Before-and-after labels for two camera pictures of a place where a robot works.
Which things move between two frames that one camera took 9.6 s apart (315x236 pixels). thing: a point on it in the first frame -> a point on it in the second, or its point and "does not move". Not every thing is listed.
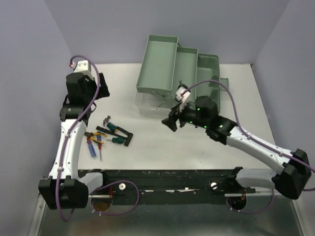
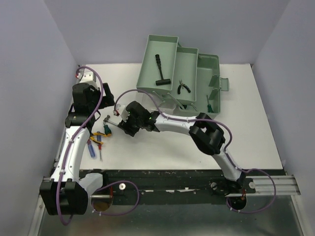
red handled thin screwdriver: x=100 y=146 does not move
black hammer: x=128 y=137 -> x=163 y=81
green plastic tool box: x=165 y=64 does not move
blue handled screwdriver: x=92 y=148 does not move
